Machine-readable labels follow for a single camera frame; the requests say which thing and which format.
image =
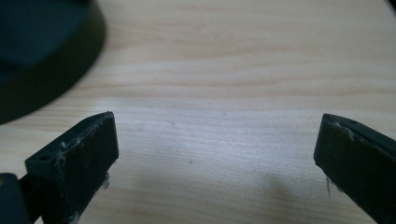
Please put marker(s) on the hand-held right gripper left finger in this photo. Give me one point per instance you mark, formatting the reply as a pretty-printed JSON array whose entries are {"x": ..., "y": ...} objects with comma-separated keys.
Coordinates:
[{"x": 79, "y": 168}]

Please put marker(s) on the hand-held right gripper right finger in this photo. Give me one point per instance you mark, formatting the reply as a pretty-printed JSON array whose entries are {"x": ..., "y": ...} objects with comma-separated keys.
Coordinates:
[{"x": 358, "y": 161}]

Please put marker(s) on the black round dish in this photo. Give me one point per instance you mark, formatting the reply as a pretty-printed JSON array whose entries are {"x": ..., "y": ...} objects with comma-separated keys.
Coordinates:
[{"x": 40, "y": 53}]

